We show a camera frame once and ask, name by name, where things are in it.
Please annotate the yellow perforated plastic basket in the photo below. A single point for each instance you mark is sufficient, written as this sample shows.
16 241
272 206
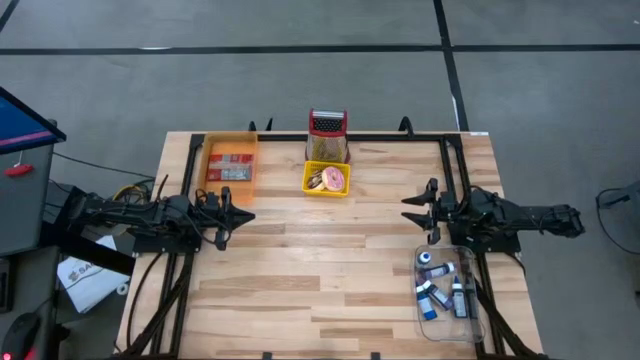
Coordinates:
327 195

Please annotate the orange translucent plastic bin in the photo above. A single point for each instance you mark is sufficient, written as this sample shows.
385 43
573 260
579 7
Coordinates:
225 192

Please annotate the black computer mouse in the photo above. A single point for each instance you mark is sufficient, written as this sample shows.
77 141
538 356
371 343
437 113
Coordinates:
20 335

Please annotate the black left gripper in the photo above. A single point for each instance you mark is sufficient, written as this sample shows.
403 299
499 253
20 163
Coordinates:
222 220

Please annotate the pink frosted toy donut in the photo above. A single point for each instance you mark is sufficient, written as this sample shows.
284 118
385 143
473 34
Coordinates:
326 176

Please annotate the black stand beam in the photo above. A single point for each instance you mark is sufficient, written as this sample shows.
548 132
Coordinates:
90 252

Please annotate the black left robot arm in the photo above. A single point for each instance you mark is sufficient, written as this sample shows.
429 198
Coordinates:
150 215

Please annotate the small white label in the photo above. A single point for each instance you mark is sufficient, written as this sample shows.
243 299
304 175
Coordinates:
479 133

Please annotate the red popcorn packet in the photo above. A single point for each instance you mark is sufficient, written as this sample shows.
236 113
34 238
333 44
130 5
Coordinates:
230 167

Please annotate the black aluminium rig frame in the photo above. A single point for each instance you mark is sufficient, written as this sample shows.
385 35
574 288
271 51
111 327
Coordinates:
390 137

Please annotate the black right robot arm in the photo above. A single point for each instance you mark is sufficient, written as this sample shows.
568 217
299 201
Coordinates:
525 220

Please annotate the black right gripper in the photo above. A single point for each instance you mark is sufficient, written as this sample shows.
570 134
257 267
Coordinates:
442 215

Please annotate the black box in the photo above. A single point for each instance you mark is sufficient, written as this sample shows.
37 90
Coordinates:
60 200

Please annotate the clear plastic container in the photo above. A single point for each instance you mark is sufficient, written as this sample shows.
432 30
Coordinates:
445 330

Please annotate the blue ink dropper bottle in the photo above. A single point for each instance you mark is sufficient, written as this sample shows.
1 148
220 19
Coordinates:
427 310
424 258
459 305

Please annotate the white printed bag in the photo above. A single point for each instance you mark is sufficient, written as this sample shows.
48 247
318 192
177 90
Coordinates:
90 285

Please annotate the grey cabinet blue top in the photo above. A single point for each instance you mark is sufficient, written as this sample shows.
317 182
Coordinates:
25 200

